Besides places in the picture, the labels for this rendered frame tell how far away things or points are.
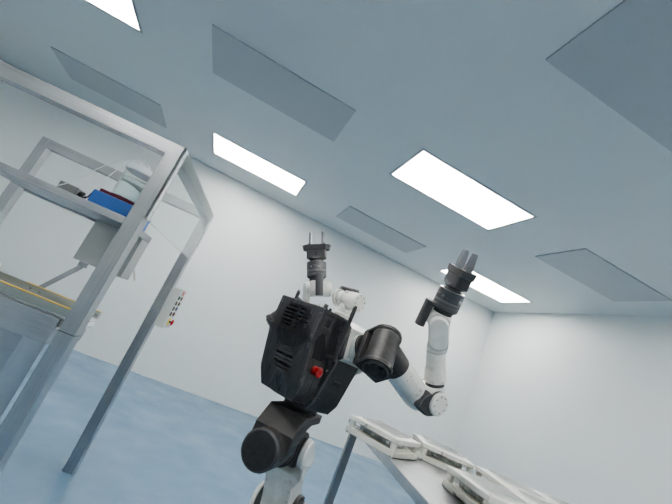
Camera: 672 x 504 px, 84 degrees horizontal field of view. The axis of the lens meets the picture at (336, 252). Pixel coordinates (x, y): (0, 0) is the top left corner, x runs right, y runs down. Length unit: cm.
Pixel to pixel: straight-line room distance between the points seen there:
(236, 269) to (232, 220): 71
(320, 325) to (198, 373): 445
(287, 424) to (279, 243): 452
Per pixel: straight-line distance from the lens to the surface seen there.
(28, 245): 592
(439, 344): 128
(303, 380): 115
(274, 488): 152
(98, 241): 201
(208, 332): 545
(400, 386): 126
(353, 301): 130
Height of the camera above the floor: 115
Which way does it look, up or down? 15 degrees up
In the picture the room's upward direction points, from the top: 23 degrees clockwise
